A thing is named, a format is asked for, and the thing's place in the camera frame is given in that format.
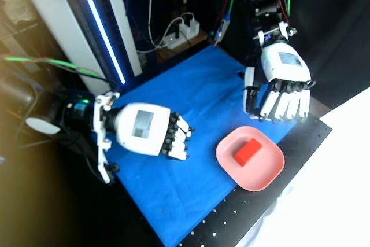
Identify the blue cloth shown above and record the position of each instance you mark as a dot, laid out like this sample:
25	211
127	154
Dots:
173	195

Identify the white power strip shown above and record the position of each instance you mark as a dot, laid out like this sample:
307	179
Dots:
185	31

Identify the pink square plate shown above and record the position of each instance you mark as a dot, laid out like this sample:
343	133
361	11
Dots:
266	171

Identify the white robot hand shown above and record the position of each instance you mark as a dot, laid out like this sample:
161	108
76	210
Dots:
141	128
283	67

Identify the white computer tower blue light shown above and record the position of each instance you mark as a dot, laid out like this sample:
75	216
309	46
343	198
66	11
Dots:
72	36

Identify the red block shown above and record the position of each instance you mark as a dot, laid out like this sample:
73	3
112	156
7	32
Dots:
247	152

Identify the white hanging adapter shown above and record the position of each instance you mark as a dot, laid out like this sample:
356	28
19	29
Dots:
223	28

